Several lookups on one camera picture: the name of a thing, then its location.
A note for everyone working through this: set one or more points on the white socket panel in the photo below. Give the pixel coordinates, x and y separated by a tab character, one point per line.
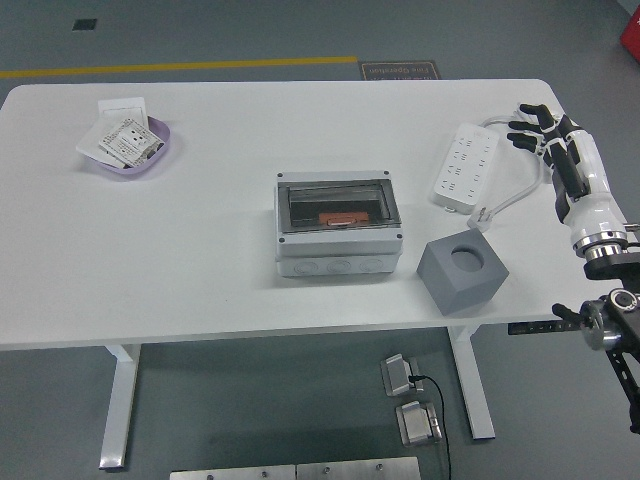
127	140

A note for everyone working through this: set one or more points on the orange cylindrical object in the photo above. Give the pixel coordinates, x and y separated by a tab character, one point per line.
330	217

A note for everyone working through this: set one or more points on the white square switch plate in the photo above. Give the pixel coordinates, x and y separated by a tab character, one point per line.
122	107

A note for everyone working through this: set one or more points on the dark floor sign mat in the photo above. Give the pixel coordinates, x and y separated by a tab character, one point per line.
400	70

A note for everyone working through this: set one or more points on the grey cube holder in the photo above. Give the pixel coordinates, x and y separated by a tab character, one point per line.
450	290

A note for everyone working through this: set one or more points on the red box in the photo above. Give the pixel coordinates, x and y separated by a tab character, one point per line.
631	32

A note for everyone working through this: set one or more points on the white power strip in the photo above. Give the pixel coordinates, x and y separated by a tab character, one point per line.
465	165

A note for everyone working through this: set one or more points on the grey metal base plate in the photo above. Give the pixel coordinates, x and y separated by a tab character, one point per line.
357	470
230	473

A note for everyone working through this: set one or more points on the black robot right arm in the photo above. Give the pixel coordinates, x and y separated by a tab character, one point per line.
610	265

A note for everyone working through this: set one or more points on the white flat wall plate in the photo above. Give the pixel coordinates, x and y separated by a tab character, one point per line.
90	142

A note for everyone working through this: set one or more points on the purple plastic tray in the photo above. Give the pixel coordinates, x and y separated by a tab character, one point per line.
164	140

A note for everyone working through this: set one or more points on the white table leg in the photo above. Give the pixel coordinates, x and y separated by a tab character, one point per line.
120	400
472	380

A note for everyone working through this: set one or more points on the silver foot pedal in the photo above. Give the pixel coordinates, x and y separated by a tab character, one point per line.
417	425
397	375

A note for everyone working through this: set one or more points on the grey electrical enclosure box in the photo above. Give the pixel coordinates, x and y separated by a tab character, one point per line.
340	250

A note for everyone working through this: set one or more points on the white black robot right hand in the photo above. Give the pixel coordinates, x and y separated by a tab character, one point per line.
590	200

